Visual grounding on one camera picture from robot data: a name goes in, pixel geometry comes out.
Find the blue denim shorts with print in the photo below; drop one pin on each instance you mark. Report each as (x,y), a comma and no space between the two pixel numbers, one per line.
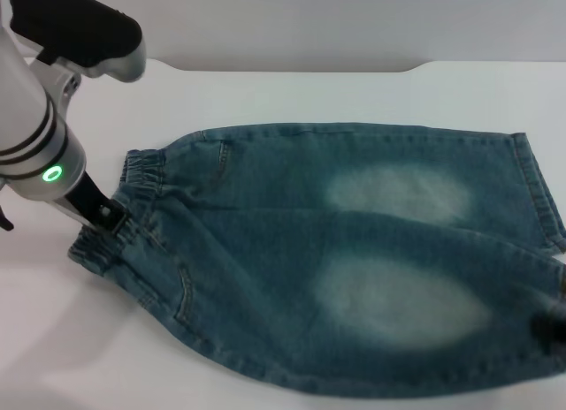
(274,233)

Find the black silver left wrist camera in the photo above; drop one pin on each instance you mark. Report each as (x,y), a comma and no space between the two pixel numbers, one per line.
(75,30)

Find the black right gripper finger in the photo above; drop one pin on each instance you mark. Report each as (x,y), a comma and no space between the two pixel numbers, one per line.
(548,332)

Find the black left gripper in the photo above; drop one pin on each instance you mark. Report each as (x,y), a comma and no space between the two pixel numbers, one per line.
(84,198)

